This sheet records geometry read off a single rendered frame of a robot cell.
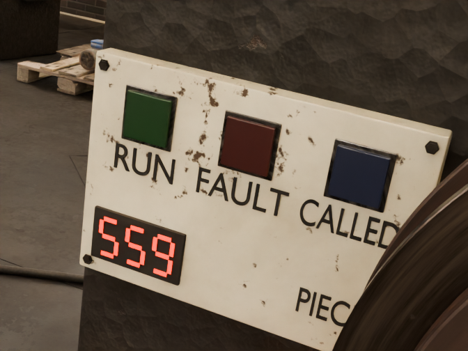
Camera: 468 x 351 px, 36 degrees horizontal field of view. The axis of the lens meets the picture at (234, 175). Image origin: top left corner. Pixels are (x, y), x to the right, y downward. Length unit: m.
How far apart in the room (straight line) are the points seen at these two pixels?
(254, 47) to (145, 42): 0.09
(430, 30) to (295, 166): 0.12
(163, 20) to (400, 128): 0.19
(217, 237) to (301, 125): 0.11
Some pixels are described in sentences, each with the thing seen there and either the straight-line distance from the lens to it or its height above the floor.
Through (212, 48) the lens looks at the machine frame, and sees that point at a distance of 0.53.
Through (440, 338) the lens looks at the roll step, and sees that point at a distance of 0.35.
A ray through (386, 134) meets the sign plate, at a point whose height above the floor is 1.23.
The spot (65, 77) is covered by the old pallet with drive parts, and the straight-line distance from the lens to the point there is 4.95.
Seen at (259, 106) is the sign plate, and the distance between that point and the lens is 0.50.
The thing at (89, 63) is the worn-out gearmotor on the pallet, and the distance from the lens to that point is 4.94.
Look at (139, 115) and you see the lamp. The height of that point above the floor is 1.20.
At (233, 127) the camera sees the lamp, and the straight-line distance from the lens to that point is 0.50.
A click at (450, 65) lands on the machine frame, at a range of 0.49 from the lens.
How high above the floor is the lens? 1.36
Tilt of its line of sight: 21 degrees down
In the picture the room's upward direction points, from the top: 9 degrees clockwise
